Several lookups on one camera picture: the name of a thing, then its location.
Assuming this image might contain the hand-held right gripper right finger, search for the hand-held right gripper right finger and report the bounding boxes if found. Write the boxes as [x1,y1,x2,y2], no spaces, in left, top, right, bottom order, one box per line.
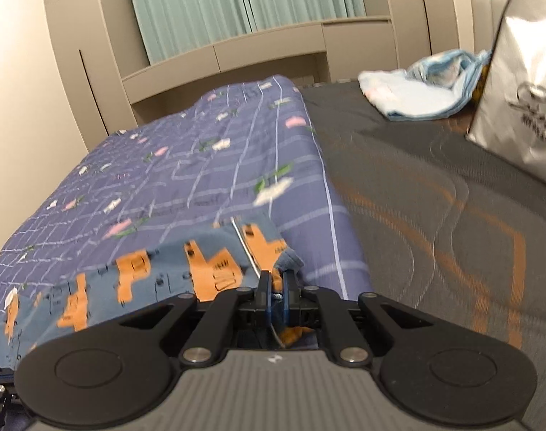
[282,269,432,367]

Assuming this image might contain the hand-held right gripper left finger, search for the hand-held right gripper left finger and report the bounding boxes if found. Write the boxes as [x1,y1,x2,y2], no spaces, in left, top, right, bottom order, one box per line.
[119,270,274,367]

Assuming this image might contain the blue pants with orange print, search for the blue pants with orange print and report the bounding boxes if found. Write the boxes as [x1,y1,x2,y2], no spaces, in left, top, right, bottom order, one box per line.
[0,212,319,369]

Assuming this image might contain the purple grid floral quilt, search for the purple grid floral quilt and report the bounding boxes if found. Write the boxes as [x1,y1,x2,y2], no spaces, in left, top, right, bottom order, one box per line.
[0,75,375,351]

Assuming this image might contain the grey quilted mattress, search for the grey quilted mattress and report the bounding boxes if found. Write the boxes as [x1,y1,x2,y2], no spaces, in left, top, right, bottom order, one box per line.
[300,82,546,371]

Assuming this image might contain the light blue crumpled cloth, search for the light blue crumpled cloth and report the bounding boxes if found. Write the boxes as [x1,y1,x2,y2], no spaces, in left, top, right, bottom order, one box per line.
[358,48,492,122]

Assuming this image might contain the beige built-in cabinet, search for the beige built-in cabinet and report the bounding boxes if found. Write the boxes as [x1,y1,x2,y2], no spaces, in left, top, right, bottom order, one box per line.
[41,0,472,141]

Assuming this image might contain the pale green curtain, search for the pale green curtain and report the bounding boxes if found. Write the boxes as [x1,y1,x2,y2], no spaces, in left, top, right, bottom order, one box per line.
[124,0,368,66]

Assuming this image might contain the silver plastic bag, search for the silver plastic bag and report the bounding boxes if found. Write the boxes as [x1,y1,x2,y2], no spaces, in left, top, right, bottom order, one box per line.
[466,0,546,186]

